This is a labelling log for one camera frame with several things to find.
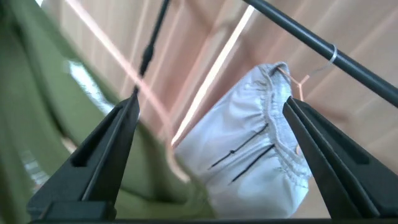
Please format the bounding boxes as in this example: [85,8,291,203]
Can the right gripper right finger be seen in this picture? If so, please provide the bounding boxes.
[282,95,398,219]

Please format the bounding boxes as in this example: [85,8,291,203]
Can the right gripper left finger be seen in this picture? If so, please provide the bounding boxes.
[26,92,140,219]

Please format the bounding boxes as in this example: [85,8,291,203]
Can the green garment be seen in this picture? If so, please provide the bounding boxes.
[0,0,216,219]

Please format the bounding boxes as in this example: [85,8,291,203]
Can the pink clothes hanger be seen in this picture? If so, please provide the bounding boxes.
[275,45,339,102]
[64,0,191,184]

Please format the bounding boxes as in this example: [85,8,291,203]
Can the pale grey shorts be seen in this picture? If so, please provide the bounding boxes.
[173,61,312,219]

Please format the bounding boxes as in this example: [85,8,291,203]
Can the black clothes rack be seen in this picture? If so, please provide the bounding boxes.
[133,0,398,109]

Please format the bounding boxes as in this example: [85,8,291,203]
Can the beige curtain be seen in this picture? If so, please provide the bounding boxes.
[40,0,398,218]

